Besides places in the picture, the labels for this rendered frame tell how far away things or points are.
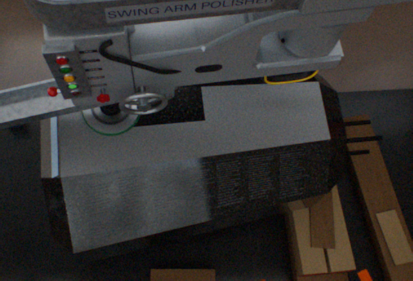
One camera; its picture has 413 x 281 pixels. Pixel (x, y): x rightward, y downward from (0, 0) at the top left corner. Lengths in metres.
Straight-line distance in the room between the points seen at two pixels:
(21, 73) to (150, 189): 1.34
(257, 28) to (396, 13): 2.09
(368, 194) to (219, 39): 1.58
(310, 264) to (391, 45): 1.41
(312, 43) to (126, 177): 0.83
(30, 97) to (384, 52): 2.07
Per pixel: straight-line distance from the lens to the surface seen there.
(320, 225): 2.62
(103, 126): 2.01
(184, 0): 1.26
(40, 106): 1.97
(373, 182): 2.89
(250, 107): 2.07
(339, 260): 2.63
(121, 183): 2.01
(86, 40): 1.38
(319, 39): 1.61
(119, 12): 1.28
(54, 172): 2.03
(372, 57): 3.28
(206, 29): 1.52
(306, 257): 2.60
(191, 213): 2.10
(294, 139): 2.05
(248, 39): 1.50
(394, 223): 2.86
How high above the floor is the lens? 2.71
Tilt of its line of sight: 69 degrees down
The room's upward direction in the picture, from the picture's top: 9 degrees clockwise
